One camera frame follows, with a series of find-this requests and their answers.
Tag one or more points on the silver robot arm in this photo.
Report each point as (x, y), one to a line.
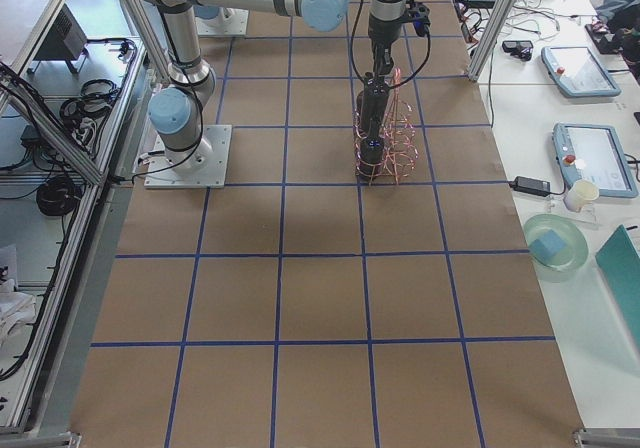
(213, 14)
(189, 72)

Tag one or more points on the black electronics box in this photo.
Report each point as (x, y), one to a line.
(66, 41)

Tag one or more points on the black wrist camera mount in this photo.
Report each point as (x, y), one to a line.
(418, 14)

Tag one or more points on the white paper cup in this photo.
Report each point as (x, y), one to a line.
(581, 193)

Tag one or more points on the dark bottle under basket handle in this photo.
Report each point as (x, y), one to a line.
(358, 112)

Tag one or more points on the dark bottle at basket corner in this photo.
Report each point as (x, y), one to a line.
(371, 148)

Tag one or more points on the teach pendant far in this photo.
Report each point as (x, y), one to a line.
(578, 73)

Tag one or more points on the black power brick on table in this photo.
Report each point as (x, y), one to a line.
(530, 186)

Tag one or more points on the teach pendant near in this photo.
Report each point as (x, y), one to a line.
(593, 153)

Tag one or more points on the teal folder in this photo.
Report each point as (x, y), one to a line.
(618, 261)

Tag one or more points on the blue foam cube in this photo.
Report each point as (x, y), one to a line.
(546, 245)

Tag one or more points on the copper wire wine basket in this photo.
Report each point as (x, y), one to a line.
(400, 153)

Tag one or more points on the green glass plate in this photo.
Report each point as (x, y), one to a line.
(574, 255)

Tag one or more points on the teach pendant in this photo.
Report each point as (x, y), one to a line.
(593, 153)
(578, 73)

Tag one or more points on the aluminium frame post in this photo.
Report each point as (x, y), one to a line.
(487, 42)

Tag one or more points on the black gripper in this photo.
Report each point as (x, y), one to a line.
(383, 30)

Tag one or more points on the dark wine bottle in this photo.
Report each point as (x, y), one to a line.
(376, 93)

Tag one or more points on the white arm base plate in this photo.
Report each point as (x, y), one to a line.
(207, 167)
(234, 27)

